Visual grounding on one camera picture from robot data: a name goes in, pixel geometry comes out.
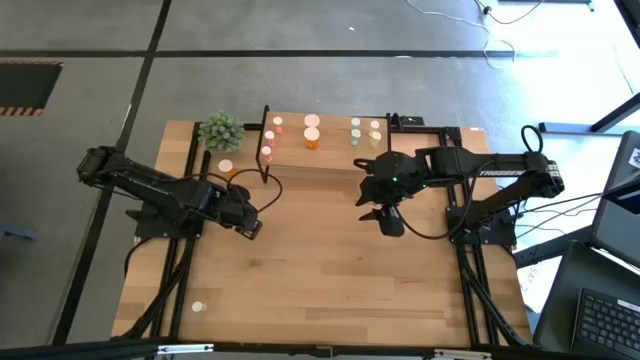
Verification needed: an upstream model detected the grey laptop with sticker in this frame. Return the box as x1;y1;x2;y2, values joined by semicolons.
590;129;640;270

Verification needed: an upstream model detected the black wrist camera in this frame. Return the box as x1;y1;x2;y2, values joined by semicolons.
238;219;265;241
378;204;406;238

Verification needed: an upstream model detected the black metal bar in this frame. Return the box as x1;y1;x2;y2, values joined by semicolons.
513;224;594;270

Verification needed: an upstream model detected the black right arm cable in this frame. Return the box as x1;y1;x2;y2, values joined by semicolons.
394;124;545;241

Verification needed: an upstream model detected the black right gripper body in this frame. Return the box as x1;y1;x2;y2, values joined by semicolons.
352;149;430;205

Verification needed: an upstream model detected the green artificial plant in pot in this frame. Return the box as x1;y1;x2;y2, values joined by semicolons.
197;110;247;155

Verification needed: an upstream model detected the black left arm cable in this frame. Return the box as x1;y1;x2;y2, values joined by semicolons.
209;168;284;214

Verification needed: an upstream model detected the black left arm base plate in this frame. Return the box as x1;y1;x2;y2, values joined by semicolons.
125;198;207;241

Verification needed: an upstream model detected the black hatch with hazard stripes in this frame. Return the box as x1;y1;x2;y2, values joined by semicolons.
0;59;65;118

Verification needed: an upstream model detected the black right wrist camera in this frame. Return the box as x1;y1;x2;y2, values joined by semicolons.
378;204;406;238

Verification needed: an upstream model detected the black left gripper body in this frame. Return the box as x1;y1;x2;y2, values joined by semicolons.
209;182;261;231

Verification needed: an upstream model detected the silver metal bracket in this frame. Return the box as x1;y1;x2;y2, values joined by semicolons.
157;342;215;356
432;348;494;360

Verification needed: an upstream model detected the black aluminium table frame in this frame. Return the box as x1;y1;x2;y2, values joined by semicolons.
112;119;534;351

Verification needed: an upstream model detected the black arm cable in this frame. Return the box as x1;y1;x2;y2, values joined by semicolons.
209;168;284;214
394;124;545;241

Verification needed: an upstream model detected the cable with black plug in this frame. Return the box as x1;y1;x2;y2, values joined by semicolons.
473;0;546;26

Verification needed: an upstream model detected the white cable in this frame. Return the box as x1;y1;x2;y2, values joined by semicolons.
404;0;518;70

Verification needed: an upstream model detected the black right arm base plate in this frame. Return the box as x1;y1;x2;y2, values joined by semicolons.
444;204;518;247

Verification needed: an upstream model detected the black crossbar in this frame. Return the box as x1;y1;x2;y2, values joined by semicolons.
0;337;640;360

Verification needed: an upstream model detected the dark blue object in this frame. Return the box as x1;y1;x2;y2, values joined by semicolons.
1;227;39;243

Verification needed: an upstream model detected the black laptop with keyboard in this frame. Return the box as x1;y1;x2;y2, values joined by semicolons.
532;239;640;360

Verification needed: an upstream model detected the wooden shelf black metal frame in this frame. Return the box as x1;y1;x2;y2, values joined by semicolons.
255;104;399;184

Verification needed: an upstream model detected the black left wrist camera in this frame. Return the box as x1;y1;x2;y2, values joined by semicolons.
238;219;265;241

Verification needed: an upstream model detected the white paper sheet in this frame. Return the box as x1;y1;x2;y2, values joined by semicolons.
516;238;554;315

